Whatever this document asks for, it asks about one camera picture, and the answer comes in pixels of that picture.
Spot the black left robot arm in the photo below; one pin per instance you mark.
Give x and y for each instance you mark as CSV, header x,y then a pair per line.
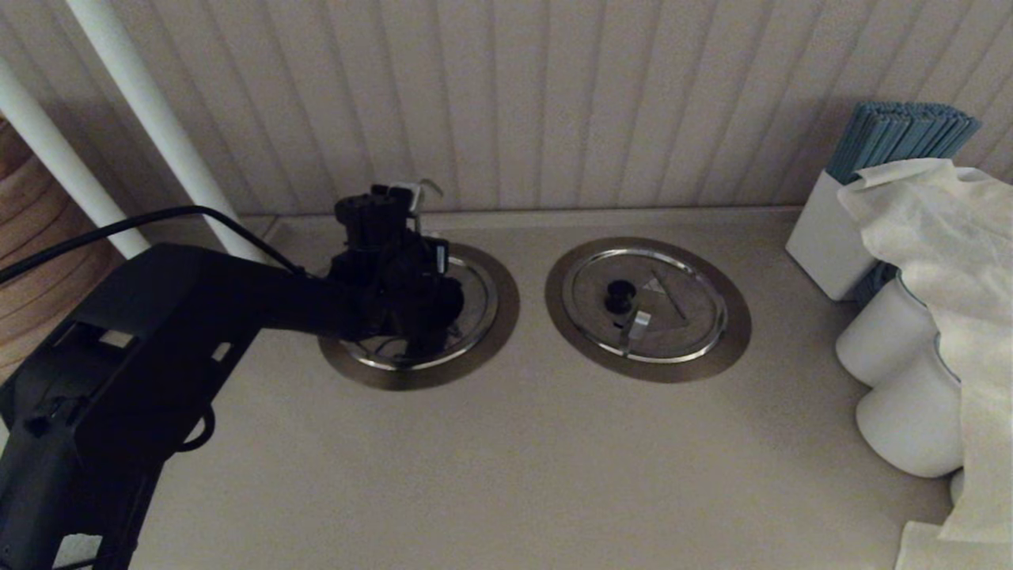
x,y
158,356

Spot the plain white pole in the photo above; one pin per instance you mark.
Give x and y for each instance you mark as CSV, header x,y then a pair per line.
x,y
47,150

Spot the white cloth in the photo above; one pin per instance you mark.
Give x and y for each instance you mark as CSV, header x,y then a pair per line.
x,y
950,237

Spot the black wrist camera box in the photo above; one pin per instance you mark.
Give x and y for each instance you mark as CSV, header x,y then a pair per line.
x,y
372,218

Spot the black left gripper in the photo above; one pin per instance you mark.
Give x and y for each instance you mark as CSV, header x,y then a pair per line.
x,y
396,293

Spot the bundle of blue straws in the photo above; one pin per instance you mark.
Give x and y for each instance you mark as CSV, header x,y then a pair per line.
x,y
898,138

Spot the hinged steel pot lid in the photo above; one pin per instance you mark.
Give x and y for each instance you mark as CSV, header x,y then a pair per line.
x,y
479,309

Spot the round wooden table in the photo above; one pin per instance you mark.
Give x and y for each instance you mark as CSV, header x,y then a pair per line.
x,y
39,237

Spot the white square holder box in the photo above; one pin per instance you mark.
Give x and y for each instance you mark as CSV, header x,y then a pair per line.
x,y
823,237

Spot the steel lid with black knob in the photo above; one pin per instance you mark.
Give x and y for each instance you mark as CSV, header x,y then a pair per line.
x,y
681,332

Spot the white folded napkin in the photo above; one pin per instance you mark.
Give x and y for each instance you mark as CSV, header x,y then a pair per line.
x,y
918,552

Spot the white cylindrical jar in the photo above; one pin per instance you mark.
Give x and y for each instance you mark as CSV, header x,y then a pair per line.
x,y
904,419
880,340

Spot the white pole with round foot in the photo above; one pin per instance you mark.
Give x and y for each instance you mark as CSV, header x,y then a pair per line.
x,y
142,103

